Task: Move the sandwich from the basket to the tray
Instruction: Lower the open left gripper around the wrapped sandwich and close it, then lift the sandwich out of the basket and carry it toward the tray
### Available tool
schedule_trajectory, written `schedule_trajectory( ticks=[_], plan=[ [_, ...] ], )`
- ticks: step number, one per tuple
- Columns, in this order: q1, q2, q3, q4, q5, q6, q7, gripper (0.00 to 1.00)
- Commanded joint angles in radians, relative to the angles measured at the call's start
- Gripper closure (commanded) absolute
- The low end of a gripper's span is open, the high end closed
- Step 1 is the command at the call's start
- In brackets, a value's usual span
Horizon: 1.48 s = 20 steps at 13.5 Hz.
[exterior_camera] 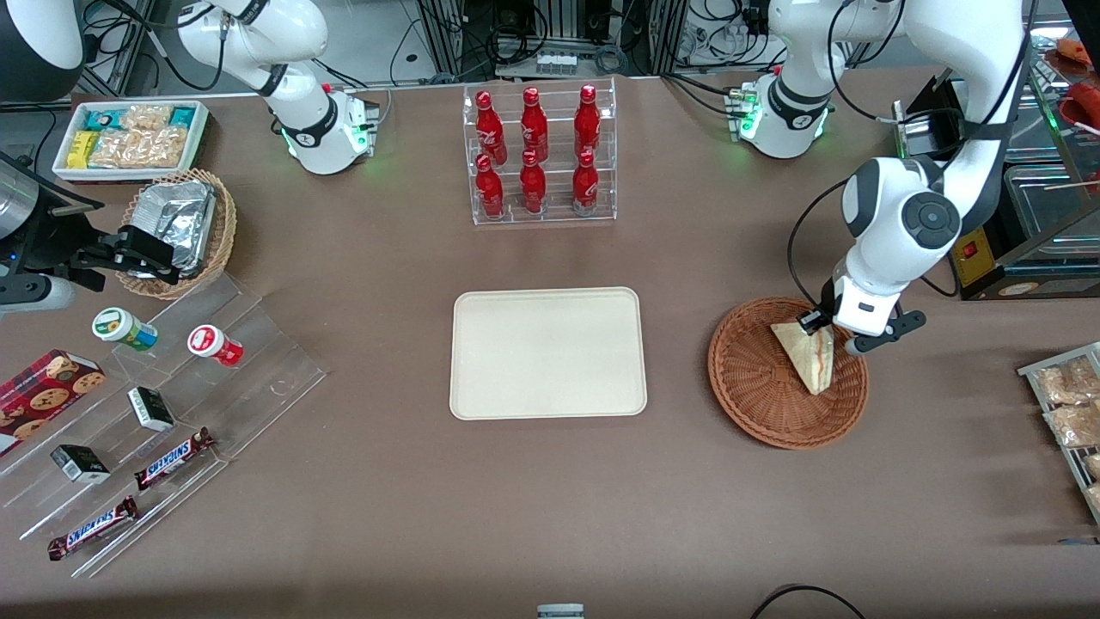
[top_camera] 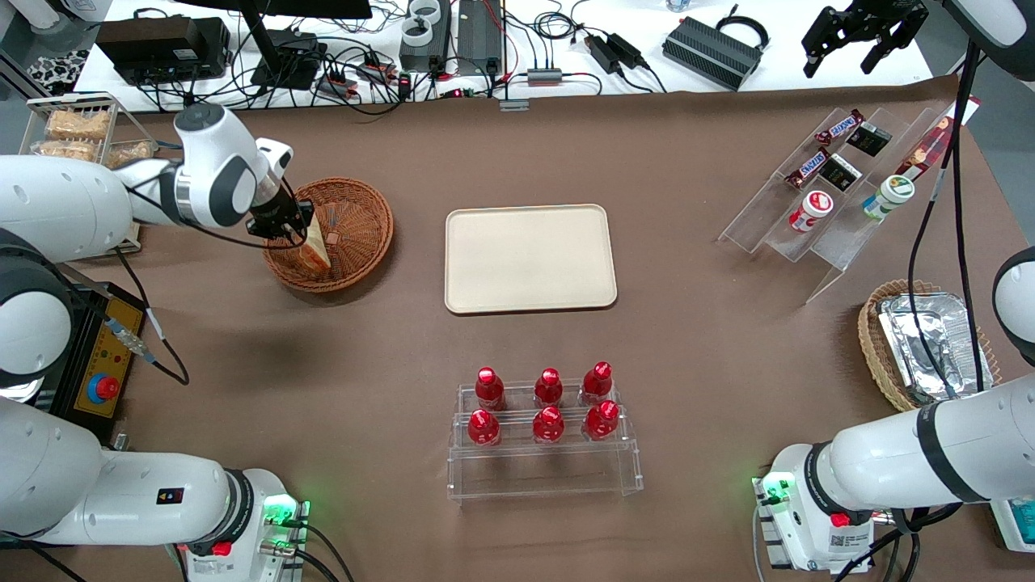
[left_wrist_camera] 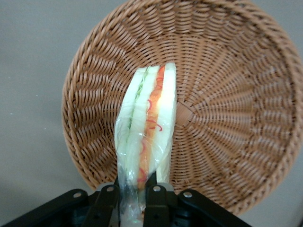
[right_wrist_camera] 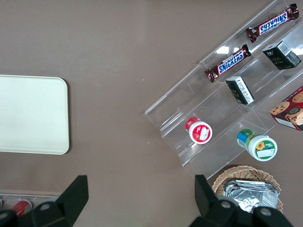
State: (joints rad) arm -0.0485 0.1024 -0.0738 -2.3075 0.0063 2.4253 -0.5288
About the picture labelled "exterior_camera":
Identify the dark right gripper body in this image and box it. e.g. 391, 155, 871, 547
0, 156, 106, 279

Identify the triangular sandwich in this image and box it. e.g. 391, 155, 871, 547
770, 320, 836, 396

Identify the small tan wicker basket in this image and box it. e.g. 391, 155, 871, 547
115, 169, 238, 301

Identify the large brown wicker basket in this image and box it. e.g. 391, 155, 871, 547
707, 297, 870, 450

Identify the tray of packaged snacks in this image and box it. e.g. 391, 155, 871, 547
1017, 342, 1100, 526

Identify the beige plastic tray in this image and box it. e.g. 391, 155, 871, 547
449, 287, 648, 421

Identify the silver foil container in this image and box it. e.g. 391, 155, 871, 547
131, 180, 218, 278

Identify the green lid white cup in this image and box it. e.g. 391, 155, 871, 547
92, 307, 160, 353

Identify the clear bag of crackers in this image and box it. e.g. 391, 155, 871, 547
89, 126, 188, 169

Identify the red lid cup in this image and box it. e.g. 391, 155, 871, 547
187, 324, 245, 369

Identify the black food warmer machine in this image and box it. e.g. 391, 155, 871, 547
902, 73, 1100, 301

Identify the white plastic snack bin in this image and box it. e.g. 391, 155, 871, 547
52, 100, 211, 184

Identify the small clear cracker bag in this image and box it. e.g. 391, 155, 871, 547
120, 104, 174, 132

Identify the red plaid cookie box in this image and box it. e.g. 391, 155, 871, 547
0, 349, 107, 457

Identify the clear acrylic stepped stand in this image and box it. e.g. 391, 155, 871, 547
0, 273, 328, 579

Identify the small black box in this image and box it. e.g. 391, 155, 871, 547
50, 444, 112, 485
127, 386, 176, 433

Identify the grey metal device box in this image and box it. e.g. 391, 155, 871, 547
892, 101, 965, 162

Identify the Snickers chocolate bar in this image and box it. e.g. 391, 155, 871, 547
133, 427, 217, 493
47, 496, 140, 562

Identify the steel pan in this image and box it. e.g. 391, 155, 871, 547
1004, 163, 1100, 246
1004, 84, 1071, 164

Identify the red soda bottle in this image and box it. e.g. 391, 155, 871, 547
520, 87, 549, 161
519, 150, 548, 216
574, 84, 602, 157
475, 154, 506, 219
475, 91, 507, 166
571, 150, 600, 212

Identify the clear acrylic bottle rack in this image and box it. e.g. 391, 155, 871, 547
462, 77, 618, 227

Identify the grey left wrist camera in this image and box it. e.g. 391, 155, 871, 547
845, 310, 928, 357

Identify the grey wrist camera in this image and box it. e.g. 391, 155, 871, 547
845, 310, 928, 357
0, 275, 76, 313

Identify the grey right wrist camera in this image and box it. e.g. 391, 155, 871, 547
0, 275, 76, 313

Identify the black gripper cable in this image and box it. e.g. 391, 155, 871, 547
787, 179, 853, 312

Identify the black looped table cable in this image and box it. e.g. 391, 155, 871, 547
749, 584, 870, 619

